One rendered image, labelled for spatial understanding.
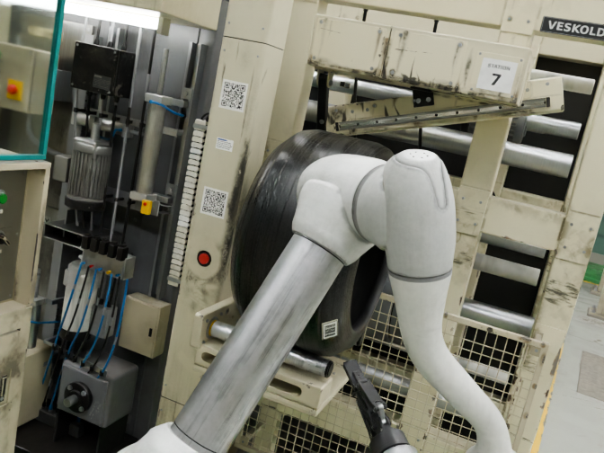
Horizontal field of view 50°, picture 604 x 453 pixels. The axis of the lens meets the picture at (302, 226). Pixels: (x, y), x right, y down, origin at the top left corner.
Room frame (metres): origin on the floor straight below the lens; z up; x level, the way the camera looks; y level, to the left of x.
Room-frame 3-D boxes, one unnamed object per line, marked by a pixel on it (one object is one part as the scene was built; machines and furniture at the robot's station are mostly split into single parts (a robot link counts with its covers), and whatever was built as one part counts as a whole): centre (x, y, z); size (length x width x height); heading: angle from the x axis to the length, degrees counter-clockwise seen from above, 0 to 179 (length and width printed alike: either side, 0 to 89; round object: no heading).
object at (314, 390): (1.58, 0.02, 0.83); 0.36 x 0.09 x 0.06; 71
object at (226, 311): (1.77, 0.14, 0.90); 0.40 x 0.03 x 0.10; 161
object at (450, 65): (1.95, -0.24, 1.71); 0.61 x 0.25 x 0.15; 71
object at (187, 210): (1.78, 0.32, 1.19); 0.05 x 0.04 x 0.48; 161
